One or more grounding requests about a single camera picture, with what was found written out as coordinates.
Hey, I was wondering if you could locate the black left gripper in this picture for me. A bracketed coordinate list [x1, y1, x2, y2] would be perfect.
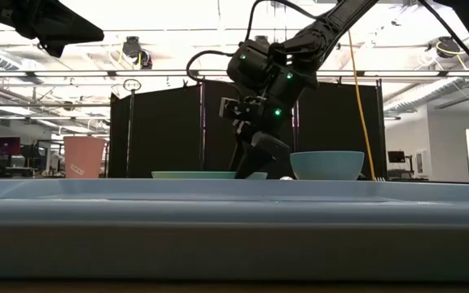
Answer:
[16, 0, 105, 58]

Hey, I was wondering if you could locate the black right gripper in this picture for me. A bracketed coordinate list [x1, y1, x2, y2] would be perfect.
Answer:
[228, 117, 292, 180]

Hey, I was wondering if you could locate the teal round plate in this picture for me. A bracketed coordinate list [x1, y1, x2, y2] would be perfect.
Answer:
[151, 170, 269, 181]

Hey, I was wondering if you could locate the blue ribbed bowl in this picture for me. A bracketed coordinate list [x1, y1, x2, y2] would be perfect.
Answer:
[289, 151, 366, 181]

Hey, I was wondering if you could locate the pink plastic cup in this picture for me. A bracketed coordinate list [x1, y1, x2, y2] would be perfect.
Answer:
[63, 136, 107, 180]

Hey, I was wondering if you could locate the blue plastic tray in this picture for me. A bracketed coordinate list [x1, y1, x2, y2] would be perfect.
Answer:
[0, 177, 469, 284]

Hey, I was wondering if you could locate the long ceiling light strip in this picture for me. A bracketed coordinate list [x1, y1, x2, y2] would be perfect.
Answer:
[0, 69, 469, 78]

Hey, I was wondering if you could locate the monitor with red screen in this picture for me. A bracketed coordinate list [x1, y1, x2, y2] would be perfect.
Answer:
[0, 137, 21, 157]

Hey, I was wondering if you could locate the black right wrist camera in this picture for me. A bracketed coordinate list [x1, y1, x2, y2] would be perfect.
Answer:
[217, 96, 266, 135]

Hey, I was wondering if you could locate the black ceiling cable reel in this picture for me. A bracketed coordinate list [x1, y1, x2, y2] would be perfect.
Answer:
[433, 36, 462, 59]
[121, 35, 142, 59]

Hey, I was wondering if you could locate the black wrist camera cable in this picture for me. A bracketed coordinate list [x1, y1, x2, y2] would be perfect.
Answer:
[185, 0, 317, 82]

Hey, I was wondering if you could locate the black stand with ring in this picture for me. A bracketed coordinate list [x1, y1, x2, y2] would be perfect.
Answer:
[122, 78, 142, 178]

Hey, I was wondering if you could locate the yellow hanging cable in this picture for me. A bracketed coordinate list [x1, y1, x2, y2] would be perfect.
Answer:
[346, 30, 377, 181]

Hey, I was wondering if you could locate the white wall panel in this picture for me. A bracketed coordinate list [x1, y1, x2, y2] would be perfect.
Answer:
[415, 149, 426, 176]

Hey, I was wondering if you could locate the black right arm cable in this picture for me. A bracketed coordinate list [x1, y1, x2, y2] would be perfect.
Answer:
[417, 0, 469, 85]

